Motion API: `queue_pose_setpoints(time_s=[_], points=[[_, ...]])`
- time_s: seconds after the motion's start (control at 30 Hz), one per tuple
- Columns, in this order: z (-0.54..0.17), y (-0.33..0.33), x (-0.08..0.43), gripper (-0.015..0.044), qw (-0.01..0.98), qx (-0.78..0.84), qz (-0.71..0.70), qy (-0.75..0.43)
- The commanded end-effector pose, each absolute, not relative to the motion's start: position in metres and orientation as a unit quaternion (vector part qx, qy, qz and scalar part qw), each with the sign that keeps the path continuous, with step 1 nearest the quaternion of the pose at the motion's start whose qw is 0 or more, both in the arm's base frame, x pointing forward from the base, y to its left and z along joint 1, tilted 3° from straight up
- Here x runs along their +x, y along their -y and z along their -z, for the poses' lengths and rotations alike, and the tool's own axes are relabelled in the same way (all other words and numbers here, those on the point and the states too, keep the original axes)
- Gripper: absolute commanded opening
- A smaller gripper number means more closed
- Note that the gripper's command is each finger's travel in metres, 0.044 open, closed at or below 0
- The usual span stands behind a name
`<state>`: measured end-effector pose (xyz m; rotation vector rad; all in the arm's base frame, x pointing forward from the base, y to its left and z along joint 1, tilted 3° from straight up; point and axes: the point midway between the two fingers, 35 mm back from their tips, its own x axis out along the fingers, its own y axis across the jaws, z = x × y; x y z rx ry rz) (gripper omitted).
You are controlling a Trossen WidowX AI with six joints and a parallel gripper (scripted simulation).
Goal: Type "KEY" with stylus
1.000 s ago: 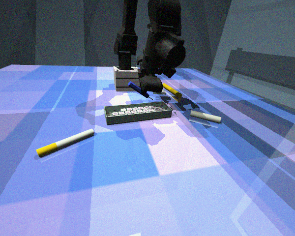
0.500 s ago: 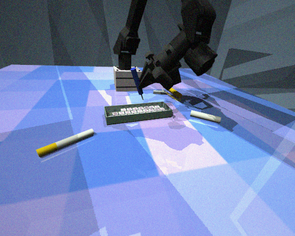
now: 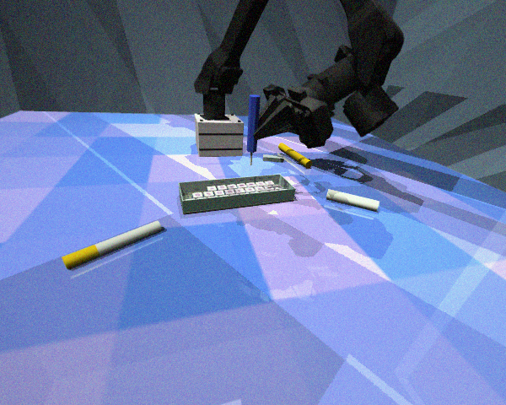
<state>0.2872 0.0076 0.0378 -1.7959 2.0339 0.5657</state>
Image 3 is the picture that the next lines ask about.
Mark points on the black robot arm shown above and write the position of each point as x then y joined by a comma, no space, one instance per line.
376,41

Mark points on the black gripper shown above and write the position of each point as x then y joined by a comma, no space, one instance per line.
307,105

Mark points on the blue stylus with white tip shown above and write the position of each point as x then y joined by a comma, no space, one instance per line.
253,120

